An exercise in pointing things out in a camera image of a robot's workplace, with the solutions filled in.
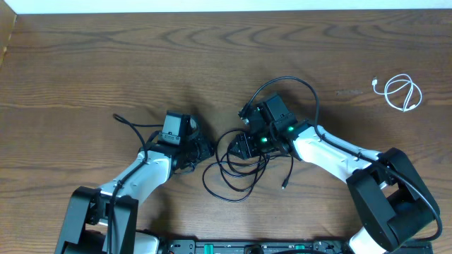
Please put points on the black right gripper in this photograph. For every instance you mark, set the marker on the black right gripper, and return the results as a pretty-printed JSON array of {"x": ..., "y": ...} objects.
[{"x": 247, "y": 149}]

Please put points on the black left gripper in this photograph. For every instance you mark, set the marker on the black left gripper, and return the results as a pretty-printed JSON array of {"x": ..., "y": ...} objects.
[{"x": 207, "y": 151}]

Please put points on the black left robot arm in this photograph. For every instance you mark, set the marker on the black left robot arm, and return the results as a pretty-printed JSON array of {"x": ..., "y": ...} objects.
[{"x": 104, "y": 219}]

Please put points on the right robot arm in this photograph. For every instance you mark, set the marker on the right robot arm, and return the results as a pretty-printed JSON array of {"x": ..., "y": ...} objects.
[{"x": 392, "y": 201}]

